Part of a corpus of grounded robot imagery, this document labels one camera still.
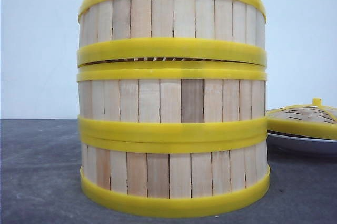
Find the bamboo steamer basket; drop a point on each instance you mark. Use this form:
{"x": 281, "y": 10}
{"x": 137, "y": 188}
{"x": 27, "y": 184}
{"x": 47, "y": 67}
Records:
{"x": 175, "y": 185}
{"x": 219, "y": 31}
{"x": 216, "y": 104}

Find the yellow bamboo steamer lid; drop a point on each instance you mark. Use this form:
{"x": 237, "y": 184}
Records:
{"x": 310, "y": 120}

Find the white plate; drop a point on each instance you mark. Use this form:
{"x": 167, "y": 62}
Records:
{"x": 303, "y": 145}

